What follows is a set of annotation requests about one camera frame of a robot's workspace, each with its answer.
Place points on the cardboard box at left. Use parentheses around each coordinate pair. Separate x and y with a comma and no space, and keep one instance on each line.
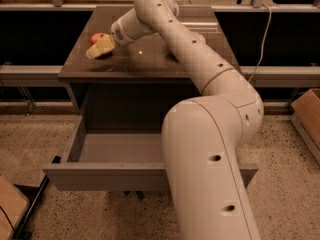
(13,205)

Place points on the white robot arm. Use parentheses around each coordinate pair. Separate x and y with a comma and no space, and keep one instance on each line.
(228,98)

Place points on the red apple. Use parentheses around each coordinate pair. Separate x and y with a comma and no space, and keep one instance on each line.
(97,38)

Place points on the black floor stand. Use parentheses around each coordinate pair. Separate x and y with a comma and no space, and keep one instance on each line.
(34,195)

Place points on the dark brown cabinet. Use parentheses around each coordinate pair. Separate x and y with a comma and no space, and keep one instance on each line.
(132,87)

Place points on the metal rail frame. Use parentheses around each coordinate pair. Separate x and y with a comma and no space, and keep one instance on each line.
(272,43)

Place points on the grey open top drawer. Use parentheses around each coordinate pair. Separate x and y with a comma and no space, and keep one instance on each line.
(110,170)

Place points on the white paper bowl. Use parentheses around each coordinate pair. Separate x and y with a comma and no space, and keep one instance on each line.
(200,37)

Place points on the cardboard box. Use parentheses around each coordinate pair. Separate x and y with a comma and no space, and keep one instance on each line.
(306,120)
(13,205)

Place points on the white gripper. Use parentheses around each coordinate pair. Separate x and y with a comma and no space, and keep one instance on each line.
(118,33)

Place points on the cardboard box at right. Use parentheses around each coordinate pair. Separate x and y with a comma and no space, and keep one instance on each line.
(306,120)

